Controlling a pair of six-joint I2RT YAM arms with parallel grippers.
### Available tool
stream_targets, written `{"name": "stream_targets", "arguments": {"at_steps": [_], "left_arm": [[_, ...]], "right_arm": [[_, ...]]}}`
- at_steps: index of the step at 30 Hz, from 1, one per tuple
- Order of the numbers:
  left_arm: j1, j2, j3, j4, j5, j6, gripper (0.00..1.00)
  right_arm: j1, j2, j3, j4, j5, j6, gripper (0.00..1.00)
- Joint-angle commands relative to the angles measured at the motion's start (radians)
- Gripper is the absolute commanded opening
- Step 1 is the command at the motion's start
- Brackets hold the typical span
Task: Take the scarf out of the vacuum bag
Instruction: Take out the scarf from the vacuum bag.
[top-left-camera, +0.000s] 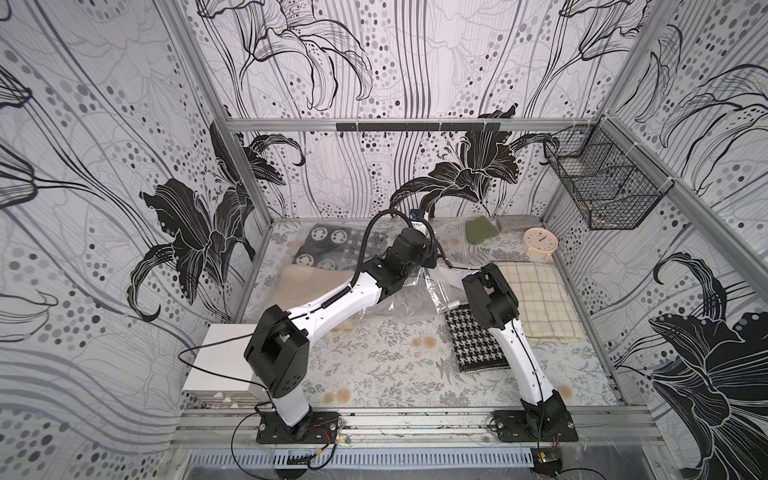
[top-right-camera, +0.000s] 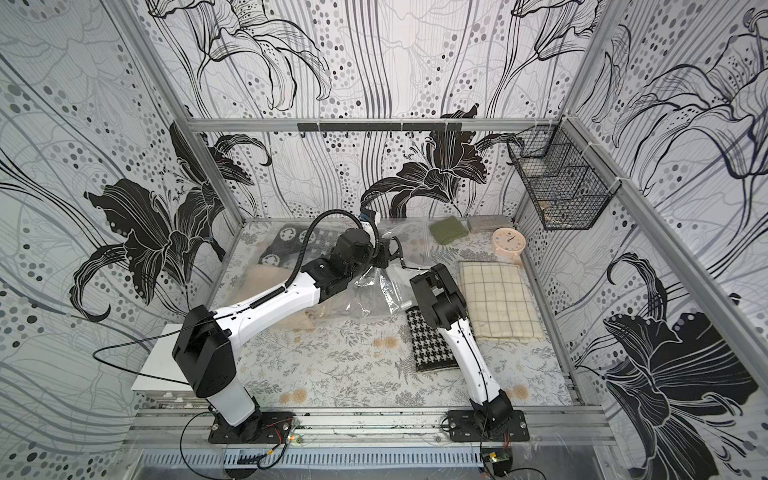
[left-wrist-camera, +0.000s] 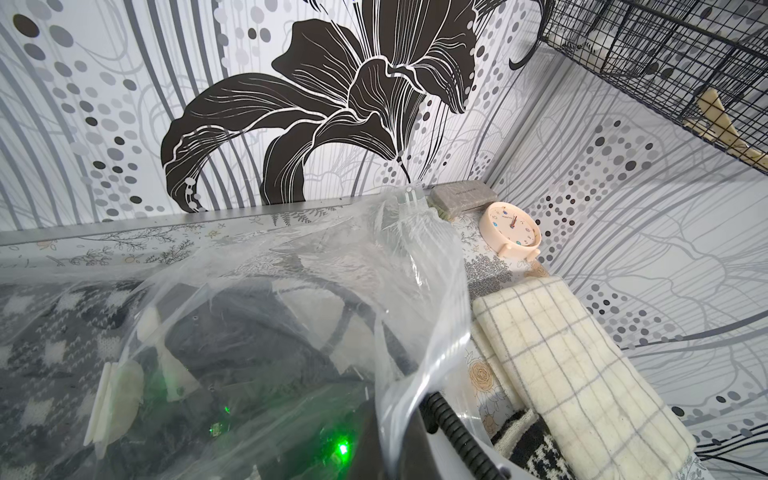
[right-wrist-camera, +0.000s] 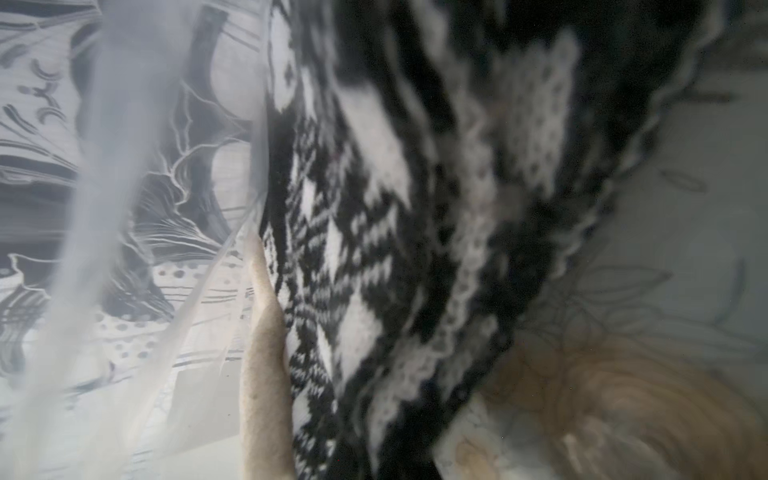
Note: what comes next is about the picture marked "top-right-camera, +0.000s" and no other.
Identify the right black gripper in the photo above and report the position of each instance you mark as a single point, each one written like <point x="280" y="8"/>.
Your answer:
<point x="428" y="288"/>

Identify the green scarf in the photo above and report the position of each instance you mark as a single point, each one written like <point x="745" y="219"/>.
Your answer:
<point x="448" y="230"/>

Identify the black patterned cloth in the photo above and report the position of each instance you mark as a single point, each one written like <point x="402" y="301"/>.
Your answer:
<point x="284" y="249"/>

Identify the clear plastic vacuum bag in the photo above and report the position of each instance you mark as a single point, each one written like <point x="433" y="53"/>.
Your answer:
<point x="308" y="285"/>

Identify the beige fluffy cloth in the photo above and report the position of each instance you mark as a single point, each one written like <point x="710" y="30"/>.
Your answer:
<point x="259" y="278"/>

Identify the black white houndstooth scarf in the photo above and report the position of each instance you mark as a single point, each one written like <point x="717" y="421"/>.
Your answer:
<point x="430" y="351"/>

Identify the cream checked scarf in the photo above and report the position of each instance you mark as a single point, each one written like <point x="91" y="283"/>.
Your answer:
<point x="499" y="304"/>

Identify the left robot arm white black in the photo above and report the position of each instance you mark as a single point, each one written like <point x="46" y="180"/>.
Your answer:
<point x="208" y="343"/>

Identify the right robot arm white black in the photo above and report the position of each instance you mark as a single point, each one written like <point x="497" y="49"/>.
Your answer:
<point x="462" y="336"/>

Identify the grey sponge block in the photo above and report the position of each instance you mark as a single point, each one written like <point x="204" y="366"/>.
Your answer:
<point x="488" y="223"/>

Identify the pink round clock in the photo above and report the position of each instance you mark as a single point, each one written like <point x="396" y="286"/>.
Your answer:
<point x="508" y="244"/>

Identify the small green circuit board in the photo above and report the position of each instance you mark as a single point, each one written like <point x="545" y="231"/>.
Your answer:
<point x="496" y="463"/>

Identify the white box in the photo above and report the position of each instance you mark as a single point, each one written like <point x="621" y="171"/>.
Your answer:
<point x="160" y="377"/>

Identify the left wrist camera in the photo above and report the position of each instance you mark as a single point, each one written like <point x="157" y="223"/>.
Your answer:
<point x="370" y="216"/>

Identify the black wall bar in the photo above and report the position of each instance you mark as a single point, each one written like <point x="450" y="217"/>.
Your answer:
<point x="379" y="126"/>

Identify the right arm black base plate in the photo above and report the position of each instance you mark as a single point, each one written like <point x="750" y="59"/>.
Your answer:
<point x="466" y="426"/>

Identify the black wire basket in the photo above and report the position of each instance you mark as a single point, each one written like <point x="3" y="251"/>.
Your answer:
<point x="567" y="193"/>

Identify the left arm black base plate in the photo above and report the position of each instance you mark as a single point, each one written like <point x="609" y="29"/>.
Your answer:
<point x="270" y="427"/>

